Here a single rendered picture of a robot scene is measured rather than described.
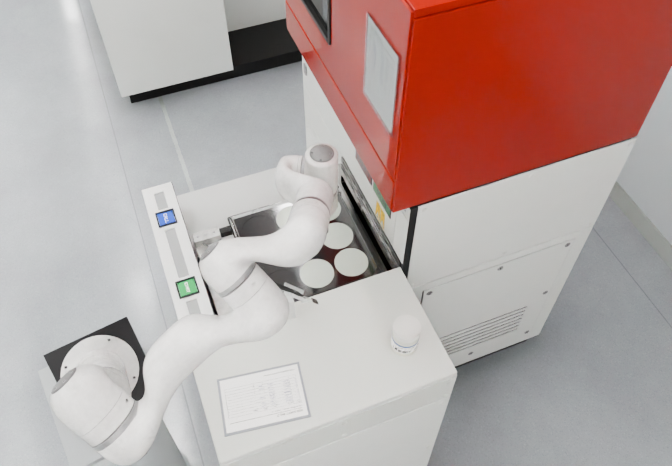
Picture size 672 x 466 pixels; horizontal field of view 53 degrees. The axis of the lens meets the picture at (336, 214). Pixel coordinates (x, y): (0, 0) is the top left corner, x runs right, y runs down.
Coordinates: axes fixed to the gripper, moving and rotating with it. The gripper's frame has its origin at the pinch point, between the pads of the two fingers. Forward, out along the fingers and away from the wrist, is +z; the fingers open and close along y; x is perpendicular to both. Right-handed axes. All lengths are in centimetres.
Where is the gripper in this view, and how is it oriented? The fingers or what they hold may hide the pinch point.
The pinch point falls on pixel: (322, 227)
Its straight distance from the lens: 193.5
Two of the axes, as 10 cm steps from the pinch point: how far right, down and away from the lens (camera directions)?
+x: 8.1, 4.7, -3.5
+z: -0.1, 6.1, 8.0
